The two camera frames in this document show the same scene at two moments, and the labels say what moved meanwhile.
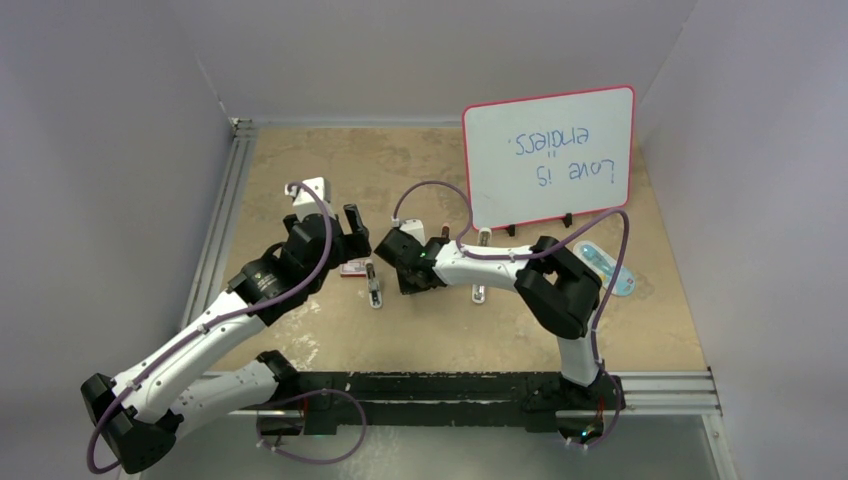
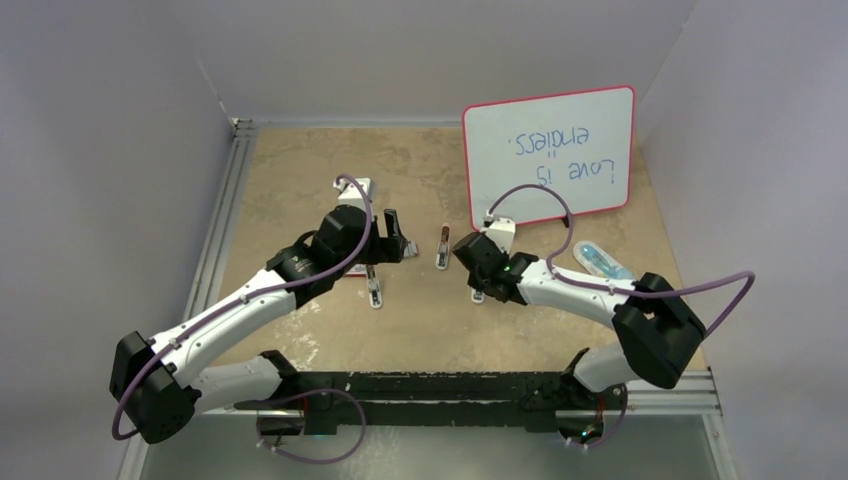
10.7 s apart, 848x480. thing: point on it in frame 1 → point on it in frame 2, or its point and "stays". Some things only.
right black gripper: (408, 287) → (474, 281)
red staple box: (353, 269) stays
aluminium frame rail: (209, 278) stays
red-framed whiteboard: (552, 156) stays
